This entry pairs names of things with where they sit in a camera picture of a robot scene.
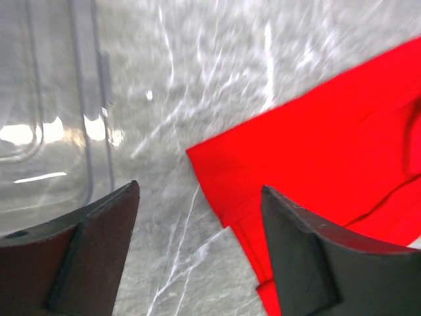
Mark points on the red t shirt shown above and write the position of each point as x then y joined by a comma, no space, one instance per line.
348,150

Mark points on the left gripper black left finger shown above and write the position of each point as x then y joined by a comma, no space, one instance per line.
71,265

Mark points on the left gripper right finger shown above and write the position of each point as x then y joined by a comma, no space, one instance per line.
321,268

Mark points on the clear plastic bin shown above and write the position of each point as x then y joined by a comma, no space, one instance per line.
55,87

